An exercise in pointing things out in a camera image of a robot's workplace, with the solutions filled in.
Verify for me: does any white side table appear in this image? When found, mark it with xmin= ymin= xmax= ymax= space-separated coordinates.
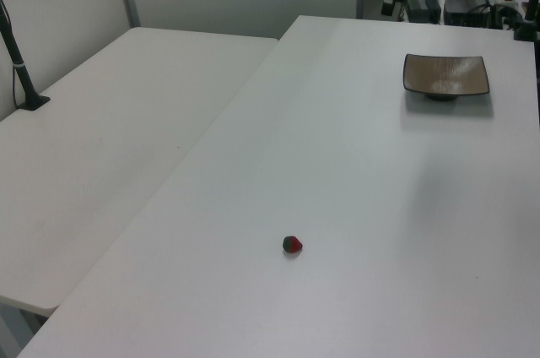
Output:
xmin=0 ymin=26 xmax=280 ymax=318

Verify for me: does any black controller box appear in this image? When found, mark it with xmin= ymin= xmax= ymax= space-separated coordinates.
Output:
xmin=443 ymin=0 xmax=494 ymax=29

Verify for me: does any thin black stand cable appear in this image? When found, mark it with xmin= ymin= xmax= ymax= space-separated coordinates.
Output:
xmin=0 ymin=0 xmax=22 ymax=110

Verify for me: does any black power supply box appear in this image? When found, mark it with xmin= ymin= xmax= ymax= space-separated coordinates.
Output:
xmin=403 ymin=0 xmax=441 ymax=24

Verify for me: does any black camera stand with base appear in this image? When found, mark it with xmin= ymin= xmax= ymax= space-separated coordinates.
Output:
xmin=0 ymin=0 xmax=51 ymax=112

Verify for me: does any red green toy strawberry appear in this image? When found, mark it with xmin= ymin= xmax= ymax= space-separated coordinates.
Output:
xmin=282 ymin=235 xmax=305 ymax=254

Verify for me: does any square brown ceramic plate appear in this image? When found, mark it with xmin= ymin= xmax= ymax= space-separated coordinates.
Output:
xmin=402 ymin=53 xmax=492 ymax=102

